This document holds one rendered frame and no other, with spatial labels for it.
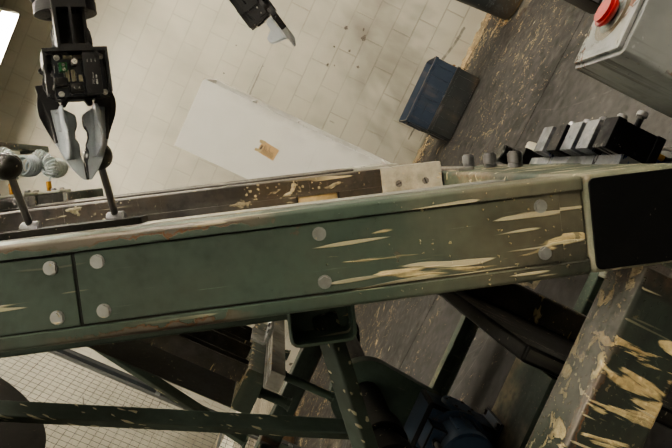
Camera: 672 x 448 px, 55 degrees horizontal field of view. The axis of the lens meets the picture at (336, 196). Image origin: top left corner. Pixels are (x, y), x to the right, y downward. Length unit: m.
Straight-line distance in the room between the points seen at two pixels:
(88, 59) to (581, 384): 0.68
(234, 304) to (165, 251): 0.09
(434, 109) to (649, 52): 4.85
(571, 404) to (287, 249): 0.38
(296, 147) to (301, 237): 4.52
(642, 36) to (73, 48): 0.63
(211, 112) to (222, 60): 1.47
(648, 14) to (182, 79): 6.10
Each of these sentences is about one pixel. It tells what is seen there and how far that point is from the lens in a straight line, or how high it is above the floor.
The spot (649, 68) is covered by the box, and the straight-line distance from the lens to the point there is 0.80.
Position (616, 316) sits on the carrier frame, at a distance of 0.82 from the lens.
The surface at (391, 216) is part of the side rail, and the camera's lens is 0.70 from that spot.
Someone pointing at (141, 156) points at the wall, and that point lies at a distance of 6.85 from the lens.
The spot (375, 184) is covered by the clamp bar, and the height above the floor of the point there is 1.02.
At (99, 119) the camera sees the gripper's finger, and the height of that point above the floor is 1.43.
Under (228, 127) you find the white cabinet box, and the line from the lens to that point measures 5.23.
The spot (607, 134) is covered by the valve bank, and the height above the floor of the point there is 0.76.
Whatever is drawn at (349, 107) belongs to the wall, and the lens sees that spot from 6.58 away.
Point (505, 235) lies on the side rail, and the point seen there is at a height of 0.96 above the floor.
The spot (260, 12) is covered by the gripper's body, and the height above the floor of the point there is 1.42.
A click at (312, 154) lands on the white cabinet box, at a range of 5.20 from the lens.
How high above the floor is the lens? 1.21
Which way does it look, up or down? 5 degrees down
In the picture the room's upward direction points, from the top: 65 degrees counter-clockwise
